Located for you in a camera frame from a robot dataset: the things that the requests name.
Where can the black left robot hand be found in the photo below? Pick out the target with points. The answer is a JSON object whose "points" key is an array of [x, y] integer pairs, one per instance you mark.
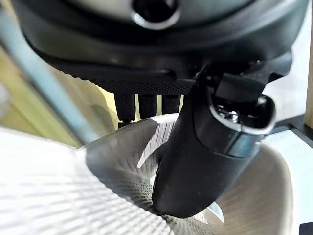
{"points": [[102, 49]]}

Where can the grey-blue metal rack bar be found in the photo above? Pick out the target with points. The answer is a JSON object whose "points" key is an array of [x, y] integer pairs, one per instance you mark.
{"points": [[46, 80]]}

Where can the light wooden rack panel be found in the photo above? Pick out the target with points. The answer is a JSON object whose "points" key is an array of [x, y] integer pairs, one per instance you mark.
{"points": [[27, 105]]}

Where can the light wooden rack post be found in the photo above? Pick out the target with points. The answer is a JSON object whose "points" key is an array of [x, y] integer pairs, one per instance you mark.
{"points": [[309, 61]]}

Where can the black rack base frame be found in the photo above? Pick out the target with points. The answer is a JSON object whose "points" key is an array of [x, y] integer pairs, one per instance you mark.
{"points": [[299, 123]]}

